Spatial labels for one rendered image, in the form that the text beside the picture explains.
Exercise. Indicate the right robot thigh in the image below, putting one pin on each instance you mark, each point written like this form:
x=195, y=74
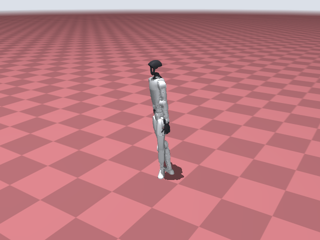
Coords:
x=154, y=121

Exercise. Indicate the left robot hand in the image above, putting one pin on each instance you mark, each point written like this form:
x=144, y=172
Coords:
x=166, y=128

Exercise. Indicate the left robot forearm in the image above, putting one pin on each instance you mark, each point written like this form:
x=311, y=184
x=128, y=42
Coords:
x=165, y=111

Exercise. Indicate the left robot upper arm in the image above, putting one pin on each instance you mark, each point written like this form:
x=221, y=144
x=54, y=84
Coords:
x=163, y=93

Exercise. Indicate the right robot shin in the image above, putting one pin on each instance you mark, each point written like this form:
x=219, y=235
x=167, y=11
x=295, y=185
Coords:
x=167, y=157

